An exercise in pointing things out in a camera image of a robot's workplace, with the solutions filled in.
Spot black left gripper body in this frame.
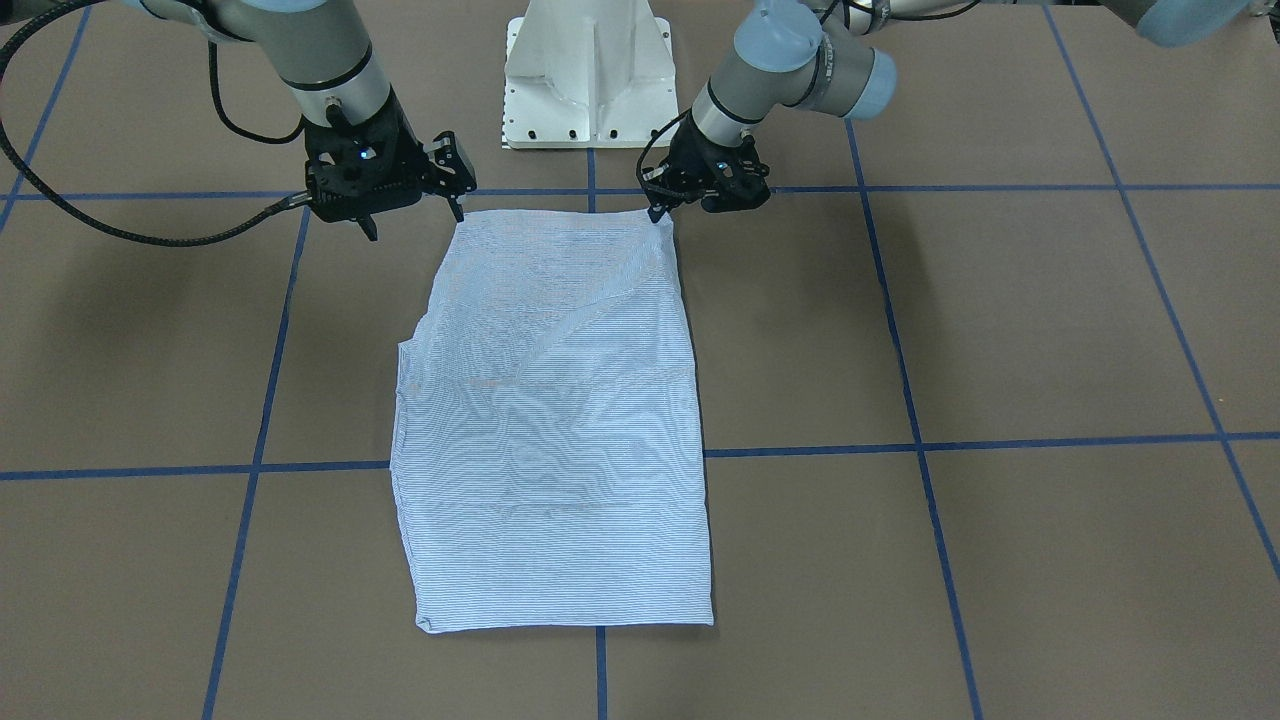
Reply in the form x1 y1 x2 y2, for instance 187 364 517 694
643 117 771 213

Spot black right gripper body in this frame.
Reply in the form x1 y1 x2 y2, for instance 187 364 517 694
303 91 477 223

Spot light blue striped shirt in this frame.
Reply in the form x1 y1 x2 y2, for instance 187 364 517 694
389 209 716 634

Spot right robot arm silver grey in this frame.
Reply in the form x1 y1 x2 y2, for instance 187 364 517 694
140 1 477 240

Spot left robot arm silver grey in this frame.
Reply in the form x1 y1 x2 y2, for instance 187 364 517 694
854 1 1277 190

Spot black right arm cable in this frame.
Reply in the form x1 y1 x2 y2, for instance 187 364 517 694
0 0 321 249

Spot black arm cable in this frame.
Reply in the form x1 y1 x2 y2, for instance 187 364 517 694
0 0 321 249
636 108 695 191

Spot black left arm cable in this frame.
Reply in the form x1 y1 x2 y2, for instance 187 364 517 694
636 108 695 191

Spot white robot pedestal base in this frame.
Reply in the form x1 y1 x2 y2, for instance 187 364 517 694
500 1 678 150

